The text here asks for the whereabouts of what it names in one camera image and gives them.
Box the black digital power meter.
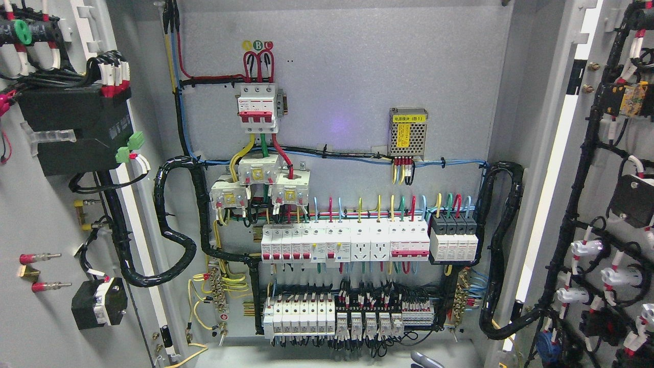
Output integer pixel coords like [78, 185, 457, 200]
[18, 83, 145, 176]

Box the black corrugated cable loom right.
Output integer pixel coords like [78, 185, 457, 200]
[478, 162, 544, 341]

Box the black corrugated cable loom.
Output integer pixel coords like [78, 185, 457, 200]
[97, 155, 264, 335]
[478, 162, 544, 341]

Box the black white surge protector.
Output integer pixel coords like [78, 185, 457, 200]
[429, 215, 479, 266]

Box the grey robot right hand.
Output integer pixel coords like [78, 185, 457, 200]
[410, 350, 444, 368]

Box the relay terminal row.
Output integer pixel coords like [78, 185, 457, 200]
[332, 280, 437, 346]

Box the grey cabinet body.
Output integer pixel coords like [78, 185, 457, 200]
[107, 0, 568, 368]

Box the black corrugated cable loom left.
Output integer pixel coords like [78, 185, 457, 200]
[97, 155, 264, 335]

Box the grey cabinet door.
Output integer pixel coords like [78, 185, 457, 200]
[479, 1, 652, 367]
[1, 1, 192, 367]

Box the white red main breaker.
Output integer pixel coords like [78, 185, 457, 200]
[237, 82, 287, 134]

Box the white socket breaker row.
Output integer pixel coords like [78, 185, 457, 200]
[260, 218, 430, 266]

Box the white current transformer cluster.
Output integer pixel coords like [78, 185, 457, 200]
[211, 154, 311, 211]

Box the white mini breaker row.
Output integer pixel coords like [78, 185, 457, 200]
[263, 293, 336, 344]

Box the metal mesh power supply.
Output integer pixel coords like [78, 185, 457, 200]
[387, 107, 428, 157]

